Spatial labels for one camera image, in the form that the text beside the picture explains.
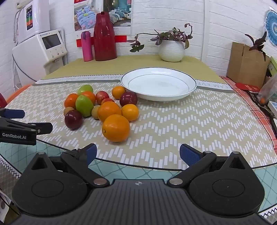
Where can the white wall water purifier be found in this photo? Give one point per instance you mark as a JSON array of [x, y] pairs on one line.
[[36, 19]]

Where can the red paper strip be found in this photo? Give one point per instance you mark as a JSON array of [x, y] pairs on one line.
[[121, 39]]

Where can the pink thermos bottle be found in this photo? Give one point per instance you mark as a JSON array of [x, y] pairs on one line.
[[87, 49]]

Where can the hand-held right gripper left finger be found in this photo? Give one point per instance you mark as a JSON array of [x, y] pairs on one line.
[[92, 152]]

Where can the large orange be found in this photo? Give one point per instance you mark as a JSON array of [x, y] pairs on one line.
[[116, 128]]

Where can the purple leaf plant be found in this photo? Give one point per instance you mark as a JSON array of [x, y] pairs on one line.
[[258, 42]]

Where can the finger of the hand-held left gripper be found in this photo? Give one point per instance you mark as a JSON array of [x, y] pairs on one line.
[[43, 127], [14, 113]]

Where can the deep orange mandarin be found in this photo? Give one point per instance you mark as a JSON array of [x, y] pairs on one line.
[[89, 96], [71, 100]]

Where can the red thermos jug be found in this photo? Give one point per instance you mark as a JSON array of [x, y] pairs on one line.
[[105, 41]]

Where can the beige zigzag patterned tablecloth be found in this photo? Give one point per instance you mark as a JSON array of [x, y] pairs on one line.
[[184, 129]]

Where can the red envelope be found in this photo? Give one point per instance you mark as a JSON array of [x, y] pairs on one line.
[[246, 87]]

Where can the potted plant in white pot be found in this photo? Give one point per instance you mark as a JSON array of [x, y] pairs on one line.
[[172, 50]]

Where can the medium orange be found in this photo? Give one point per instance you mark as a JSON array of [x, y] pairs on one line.
[[109, 111]]

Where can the dark red plum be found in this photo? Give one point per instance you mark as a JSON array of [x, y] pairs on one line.
[[73, 119], [128, 98]]

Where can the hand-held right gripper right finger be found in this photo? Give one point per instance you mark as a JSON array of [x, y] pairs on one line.
[[188, 154]]

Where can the red plaid cloth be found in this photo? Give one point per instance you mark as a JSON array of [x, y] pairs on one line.
[[248, 103]]

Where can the white wall conduit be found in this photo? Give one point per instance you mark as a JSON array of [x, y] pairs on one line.
[[203, 28]]

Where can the small orange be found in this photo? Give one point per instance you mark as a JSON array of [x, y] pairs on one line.
[[118, 92], [130, 112]]

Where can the wall poster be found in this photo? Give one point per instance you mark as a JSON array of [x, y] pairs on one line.
[[86, 17]]

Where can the green box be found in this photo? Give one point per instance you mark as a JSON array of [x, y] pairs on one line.
[[273, 65]]

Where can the green apple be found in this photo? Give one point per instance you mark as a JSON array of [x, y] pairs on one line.
[[84, 106], [85, 88]]

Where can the large blue round fan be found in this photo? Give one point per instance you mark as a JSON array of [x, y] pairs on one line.
[[272, 26]]

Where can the white appliance with screen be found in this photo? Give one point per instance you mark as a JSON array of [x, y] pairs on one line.
[[52, 41]]

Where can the red rounded object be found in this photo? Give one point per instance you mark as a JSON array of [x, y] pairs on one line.
[[1, 100]]

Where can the large cardboard box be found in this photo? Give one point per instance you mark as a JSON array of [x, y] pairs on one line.
[[242, 65]]

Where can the orange stool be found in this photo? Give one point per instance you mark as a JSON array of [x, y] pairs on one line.
[[16, 93]]

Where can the small red apple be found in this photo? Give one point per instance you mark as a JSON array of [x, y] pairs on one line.
[[102, 96], [107, 100]]

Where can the small tan round fruit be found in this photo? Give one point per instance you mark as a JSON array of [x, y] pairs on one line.
[[94, 112], [68, 110]]

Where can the white plate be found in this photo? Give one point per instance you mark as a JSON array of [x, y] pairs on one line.
[[160, 84]]

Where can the teal diamond patterned tablecloth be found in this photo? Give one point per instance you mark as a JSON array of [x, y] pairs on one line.
[[129, 172]]

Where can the clear plastic bag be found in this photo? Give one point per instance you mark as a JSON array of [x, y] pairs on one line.
[[269, 88]]

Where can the olive green tablecloth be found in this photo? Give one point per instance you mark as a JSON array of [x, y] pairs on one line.
[[97, 69]]

